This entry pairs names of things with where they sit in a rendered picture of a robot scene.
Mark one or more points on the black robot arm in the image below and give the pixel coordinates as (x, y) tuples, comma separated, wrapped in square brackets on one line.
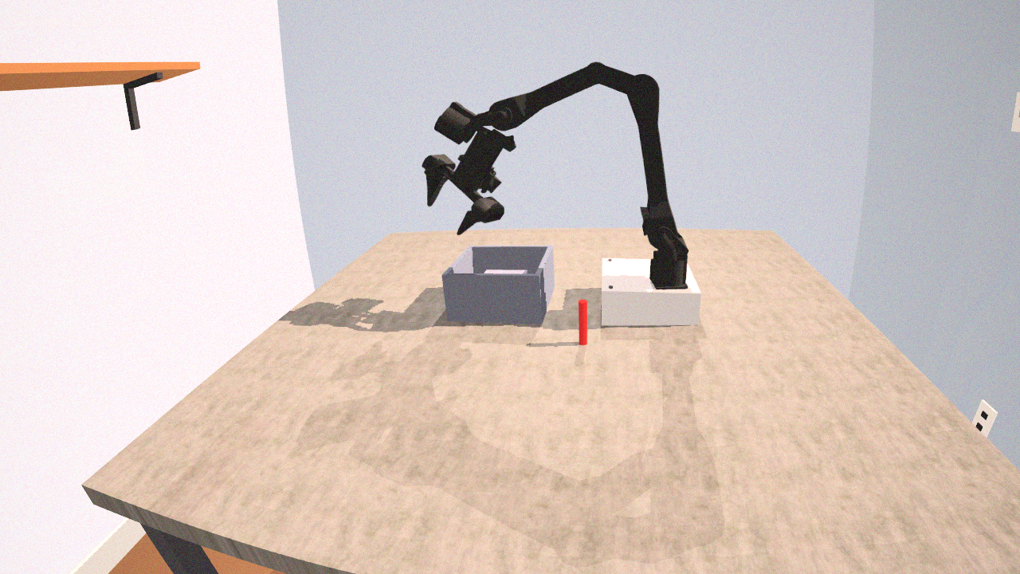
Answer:
[(668, 268)]

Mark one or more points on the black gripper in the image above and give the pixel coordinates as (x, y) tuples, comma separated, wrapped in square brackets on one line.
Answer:
[(468, 177)]

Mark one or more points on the red peg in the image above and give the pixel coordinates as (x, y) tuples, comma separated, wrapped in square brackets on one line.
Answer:
[(582, 322)]

